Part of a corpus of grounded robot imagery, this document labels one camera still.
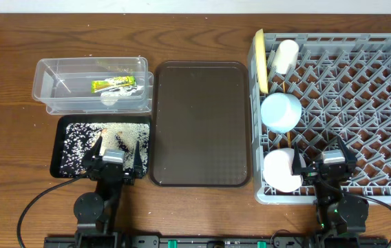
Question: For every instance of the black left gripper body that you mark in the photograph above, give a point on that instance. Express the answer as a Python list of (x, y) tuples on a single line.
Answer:
[(129, 181)]

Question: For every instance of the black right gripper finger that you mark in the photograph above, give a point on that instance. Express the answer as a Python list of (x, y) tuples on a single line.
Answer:
[(297, 168), (349, 156)]

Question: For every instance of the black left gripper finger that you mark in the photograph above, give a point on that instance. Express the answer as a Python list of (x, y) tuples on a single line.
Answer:
[(137, 163), (93, 154)]

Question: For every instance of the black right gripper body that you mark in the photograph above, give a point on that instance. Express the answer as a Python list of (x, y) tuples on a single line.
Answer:
[(328, 171)]

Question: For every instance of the white rice bowl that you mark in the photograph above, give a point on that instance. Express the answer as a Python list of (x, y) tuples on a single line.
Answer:
[(277, 171)]

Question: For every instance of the light blue bowl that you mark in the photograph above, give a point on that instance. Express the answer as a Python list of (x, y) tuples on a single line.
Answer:
[(281, 112)]

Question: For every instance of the green yellow snack wrapper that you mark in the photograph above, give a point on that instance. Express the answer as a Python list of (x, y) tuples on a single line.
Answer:
[(112, 83)]

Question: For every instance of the white cup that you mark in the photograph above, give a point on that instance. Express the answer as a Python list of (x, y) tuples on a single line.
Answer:
[(285, 56)]

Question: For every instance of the yellow plate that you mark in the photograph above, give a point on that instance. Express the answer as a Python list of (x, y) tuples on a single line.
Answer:
[(260, 61)]

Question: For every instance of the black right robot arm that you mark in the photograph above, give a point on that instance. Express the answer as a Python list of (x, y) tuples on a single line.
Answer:
[(342, 217)]

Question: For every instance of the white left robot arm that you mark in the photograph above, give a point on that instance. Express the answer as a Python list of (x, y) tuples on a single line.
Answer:
[(96, 211)]

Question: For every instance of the black waste tray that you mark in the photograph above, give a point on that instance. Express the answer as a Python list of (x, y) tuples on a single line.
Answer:
[(64, 121)]

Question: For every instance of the grey dishwasher rack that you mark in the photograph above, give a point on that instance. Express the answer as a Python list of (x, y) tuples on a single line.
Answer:
[(343, 82)]

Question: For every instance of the pile of rice grains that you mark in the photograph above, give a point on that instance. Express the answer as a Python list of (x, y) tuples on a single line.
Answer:
[(80, 137)]

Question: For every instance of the dark brown tray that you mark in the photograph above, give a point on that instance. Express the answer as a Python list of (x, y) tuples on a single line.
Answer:
[(201, 135)]

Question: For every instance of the clear plastic bin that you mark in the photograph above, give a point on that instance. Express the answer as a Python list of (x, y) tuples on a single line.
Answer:
[(64, 85)]

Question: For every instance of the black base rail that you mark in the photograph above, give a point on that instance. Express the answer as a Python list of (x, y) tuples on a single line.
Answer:
[(158, 242)]

